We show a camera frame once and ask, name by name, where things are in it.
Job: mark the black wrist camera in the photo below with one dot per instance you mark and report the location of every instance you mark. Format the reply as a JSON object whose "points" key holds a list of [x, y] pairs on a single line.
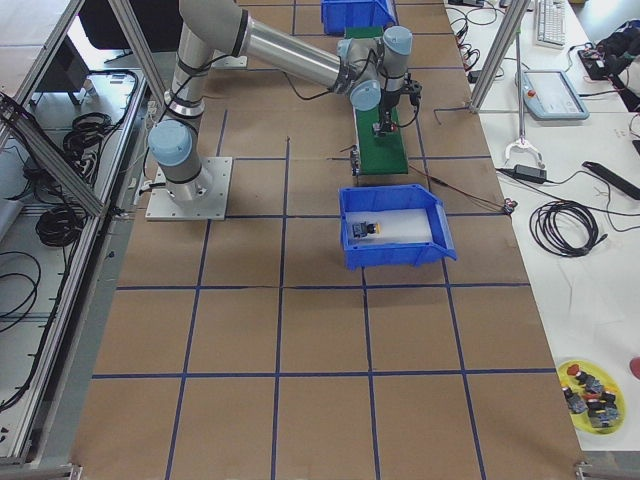
{"points": [[413, 89]]}

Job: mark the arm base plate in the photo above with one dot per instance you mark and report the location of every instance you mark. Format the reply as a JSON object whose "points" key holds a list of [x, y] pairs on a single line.
{"points": [[204, 198]]}

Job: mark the white foam pad destination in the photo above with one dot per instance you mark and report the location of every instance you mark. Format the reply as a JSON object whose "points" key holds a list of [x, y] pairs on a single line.
{"points": [[397, 226]]}

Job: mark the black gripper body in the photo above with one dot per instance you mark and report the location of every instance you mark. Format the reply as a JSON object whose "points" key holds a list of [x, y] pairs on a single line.
{"points": [[388, 107]]}

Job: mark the green conveyor belt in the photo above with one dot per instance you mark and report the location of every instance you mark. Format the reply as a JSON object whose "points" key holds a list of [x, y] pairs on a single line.
{"points": [[379, 148]]}

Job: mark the yellow push button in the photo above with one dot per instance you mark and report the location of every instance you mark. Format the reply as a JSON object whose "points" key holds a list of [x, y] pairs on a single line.
{"points": [[361, 230]]}

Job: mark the yellow plate of buttons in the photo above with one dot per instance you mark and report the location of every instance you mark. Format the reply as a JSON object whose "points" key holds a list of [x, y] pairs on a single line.
{"points": [[595, 402]]}

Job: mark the blue bin with buttons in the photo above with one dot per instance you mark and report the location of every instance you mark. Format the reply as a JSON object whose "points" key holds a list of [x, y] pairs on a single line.
{"points": [[338, 15]]}

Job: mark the white keyboard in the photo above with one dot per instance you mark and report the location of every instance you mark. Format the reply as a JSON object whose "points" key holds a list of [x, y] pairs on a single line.
{"points": [[549, 23]]}

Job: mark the black power adapter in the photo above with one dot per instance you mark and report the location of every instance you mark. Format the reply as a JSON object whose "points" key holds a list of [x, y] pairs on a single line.
{"points": [[529, 174]]}

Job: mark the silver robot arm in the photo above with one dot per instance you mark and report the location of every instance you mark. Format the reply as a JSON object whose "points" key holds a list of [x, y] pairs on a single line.
{"points": [[244, 85]]}

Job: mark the red push button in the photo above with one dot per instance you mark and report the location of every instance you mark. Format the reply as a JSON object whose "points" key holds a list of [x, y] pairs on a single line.
{"points": [[381, 129]]}

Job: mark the blue empty bin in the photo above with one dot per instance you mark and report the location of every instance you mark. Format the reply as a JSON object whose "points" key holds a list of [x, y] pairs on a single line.
{"points": [[396, 197]]}

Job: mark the teach pendant tablet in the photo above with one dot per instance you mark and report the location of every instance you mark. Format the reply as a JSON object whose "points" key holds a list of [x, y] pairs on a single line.
{"points": [[549, 95]]}

